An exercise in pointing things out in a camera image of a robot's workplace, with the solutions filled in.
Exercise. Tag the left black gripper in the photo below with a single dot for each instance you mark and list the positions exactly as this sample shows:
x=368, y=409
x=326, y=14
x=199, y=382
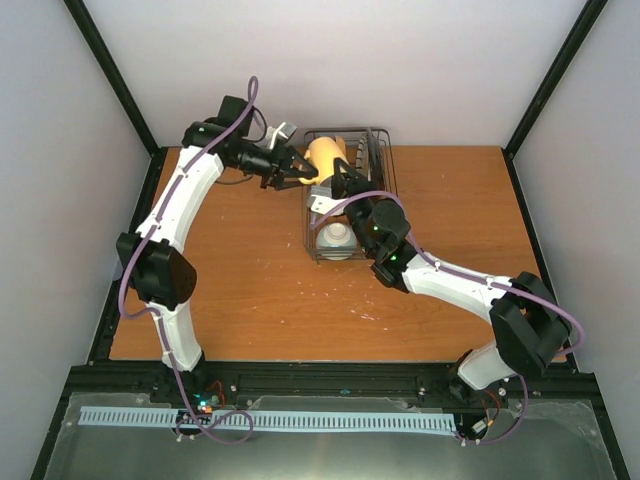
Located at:
x=281, y=165

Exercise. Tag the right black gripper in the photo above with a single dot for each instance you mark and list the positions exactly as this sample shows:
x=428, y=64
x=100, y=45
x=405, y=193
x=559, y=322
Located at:
x=352, y=184

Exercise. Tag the dark wire dish rack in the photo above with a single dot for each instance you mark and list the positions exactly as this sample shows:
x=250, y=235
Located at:
x=351, y=136

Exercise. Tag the white blue striped plate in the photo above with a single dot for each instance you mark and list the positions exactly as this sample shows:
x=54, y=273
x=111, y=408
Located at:
x=362, y=154

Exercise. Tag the black bottom plate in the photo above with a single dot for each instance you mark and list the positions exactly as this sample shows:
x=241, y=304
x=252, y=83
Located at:
x=375, y=167

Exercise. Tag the cream yellow mug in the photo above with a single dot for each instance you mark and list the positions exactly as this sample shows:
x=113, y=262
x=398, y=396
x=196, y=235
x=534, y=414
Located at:
x=321, y=153

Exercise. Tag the light green ceramic bowl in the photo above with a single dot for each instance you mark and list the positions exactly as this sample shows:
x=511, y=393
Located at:
x=336, y=241

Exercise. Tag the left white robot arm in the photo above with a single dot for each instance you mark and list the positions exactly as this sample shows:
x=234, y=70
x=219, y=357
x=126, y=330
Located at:
x=153, y=255

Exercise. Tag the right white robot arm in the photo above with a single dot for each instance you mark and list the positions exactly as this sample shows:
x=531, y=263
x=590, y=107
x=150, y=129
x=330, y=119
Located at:
x=529, y=329

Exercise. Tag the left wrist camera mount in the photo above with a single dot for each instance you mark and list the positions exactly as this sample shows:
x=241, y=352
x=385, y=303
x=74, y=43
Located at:
x=285, y=131

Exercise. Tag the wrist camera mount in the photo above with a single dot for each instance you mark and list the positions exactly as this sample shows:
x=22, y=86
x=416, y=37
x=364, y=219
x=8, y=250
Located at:
x=319, y=200
x=285, y=131

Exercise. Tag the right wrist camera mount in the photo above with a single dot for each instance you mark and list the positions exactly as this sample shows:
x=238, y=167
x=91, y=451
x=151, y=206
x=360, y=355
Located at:
x=319, y=200

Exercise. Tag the left black frame post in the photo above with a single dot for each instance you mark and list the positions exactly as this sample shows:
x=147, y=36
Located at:
x=101, y=53

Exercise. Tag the black frame post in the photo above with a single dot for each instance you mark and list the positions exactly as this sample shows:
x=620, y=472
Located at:
x=101, y=53
x=571, y=45

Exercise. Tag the right black frame post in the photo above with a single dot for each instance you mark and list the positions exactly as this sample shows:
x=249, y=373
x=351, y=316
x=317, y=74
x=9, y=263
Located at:
x=571, y=45

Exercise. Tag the black aluminium frame base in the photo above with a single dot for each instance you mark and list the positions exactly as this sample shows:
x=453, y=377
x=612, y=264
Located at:
x=427, y=386

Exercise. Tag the light blue slotted cable duct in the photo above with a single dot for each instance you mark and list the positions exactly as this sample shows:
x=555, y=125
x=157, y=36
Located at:
x=273, y=421

